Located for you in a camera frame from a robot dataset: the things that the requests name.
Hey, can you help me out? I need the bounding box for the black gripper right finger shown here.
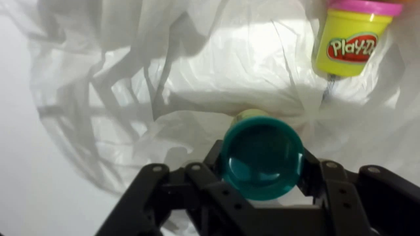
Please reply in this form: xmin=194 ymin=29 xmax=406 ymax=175
xmin=299 ymin=147 xmax=420 ymax=236

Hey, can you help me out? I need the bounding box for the translucent white plastic bag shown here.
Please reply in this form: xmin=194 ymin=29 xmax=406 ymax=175
xmin=26 ymin=0 xmax=420 ymax=198

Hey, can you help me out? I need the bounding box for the container with teal lid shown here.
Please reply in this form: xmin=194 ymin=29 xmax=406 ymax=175
xmin=218 ymin=108 xmax=308 ymax=203

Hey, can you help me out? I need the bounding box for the yellow can pink lid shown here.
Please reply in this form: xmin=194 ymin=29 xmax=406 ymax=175
xmin=312 ymin=0 xmax=406 ymax=80

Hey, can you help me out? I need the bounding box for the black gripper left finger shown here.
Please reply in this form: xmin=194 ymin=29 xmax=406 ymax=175
xmin=95 ymin=139 xmax=275 ymax=236

